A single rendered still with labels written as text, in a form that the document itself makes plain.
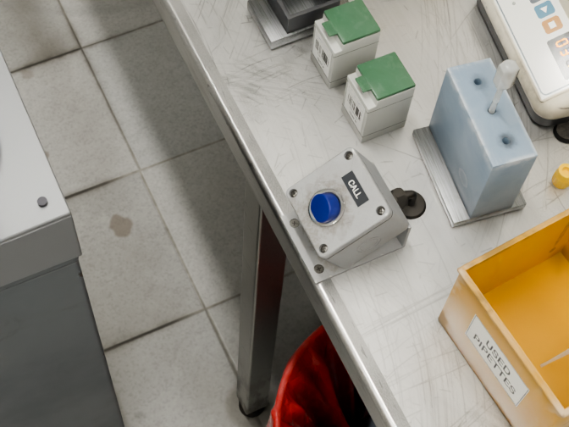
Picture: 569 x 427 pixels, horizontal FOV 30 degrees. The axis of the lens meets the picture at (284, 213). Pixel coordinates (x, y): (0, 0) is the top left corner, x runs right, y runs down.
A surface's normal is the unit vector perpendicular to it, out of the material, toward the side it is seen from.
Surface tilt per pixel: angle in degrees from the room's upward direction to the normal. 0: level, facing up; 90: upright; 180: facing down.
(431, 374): 0
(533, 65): 25
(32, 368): 90
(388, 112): 90
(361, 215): 30
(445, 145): 90
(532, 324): 0
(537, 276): 0
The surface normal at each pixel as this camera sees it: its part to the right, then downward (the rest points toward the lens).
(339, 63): 0.44, 0.80
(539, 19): -0.36, -0.33
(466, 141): -0.95, 0.25
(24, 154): 0.03, -0.43
